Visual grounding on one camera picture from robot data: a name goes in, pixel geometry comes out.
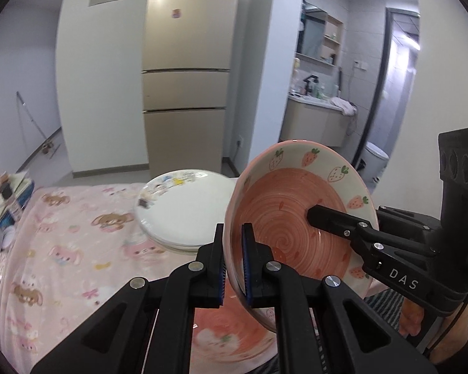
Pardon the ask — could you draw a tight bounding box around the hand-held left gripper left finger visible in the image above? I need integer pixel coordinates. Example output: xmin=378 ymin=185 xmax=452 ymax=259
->
xmin=30 ymin=224 xmax=229 ymax=374

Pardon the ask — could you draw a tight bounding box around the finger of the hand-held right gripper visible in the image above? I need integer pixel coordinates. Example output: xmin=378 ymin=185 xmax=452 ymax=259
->
xmin=307 ymin=204 xmax=439 ymax=272
xmin=378 ymin=206 xmax=442 ymax=243

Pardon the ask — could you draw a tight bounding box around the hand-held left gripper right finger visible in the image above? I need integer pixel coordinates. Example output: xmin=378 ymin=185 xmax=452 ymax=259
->
xmin=241 ymin=223 xmax=439 ymax=374

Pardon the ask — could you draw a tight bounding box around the white cartoon print plate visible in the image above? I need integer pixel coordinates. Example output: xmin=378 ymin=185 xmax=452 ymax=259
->
xmin=140 ymin=226 xmax=203 ymax=256
xmin=137 ymin=218 xmax=203 ymax=252

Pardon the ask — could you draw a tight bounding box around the pink strawberry print bowl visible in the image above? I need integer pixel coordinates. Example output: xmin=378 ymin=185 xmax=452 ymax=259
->
xmin=191 ymin=296 xmax=278 ymax=361
xmin=224 ymin=140 xmax=379 ymax=334

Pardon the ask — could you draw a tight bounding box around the stack of white plates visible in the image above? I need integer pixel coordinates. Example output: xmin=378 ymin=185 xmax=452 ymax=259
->
xmin=134 ymin=169 xmax=239 ymax=247

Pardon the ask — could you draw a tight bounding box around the person's right hand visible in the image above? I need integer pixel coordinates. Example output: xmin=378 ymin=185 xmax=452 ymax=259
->
xmin=429 ymin=303 xmax=468 ymax=365

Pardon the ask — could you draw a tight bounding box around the white toilet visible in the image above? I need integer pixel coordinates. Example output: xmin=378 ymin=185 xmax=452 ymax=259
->
xmin=361 ymin=142 xmax=390 ymax=182

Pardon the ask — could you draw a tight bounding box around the bathroom vanity cabinet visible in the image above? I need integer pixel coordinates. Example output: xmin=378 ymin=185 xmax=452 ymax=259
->
xmin=283 ymin=93 xmax=355 ymax=149

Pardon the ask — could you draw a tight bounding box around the white towel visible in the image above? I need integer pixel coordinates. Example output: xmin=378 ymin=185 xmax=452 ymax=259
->
xmin=329 ymin=97 xmax=358 ymax=117

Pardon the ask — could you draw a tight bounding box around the pink cartoon print tablecloth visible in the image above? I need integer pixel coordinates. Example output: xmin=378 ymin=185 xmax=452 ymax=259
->
xmin=0 ymin=182 xmax=427 ymax=374

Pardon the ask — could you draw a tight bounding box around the bathroom mirror cabinet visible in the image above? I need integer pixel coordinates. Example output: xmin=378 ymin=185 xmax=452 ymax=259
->
xmin=296 ymin=0 xmax=344 ymax=65

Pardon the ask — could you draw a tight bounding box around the blue cardboard box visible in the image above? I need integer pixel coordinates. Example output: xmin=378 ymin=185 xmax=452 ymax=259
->
xmin=0 ymin=181 xmax=36 ymax=229

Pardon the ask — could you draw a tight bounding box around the gold refrigerator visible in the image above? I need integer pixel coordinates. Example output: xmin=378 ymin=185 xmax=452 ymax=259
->
xmin=141 ymin=0 xmax=241 ymax=180

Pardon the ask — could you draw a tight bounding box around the dark door frame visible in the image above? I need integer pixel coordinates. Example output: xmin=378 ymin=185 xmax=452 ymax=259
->
xmin=353 ymin=8 xmax=421 ymax=170

